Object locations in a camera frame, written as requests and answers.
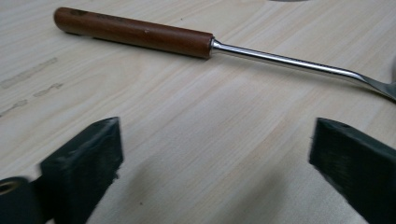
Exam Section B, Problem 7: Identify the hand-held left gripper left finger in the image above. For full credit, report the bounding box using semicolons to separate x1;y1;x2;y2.
34;117;124;224

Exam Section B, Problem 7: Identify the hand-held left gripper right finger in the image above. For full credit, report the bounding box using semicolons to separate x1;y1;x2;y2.
308;117;396;224

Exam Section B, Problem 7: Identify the wooden-handled metal spatula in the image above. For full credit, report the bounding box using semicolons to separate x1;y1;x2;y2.
53;7;396;102

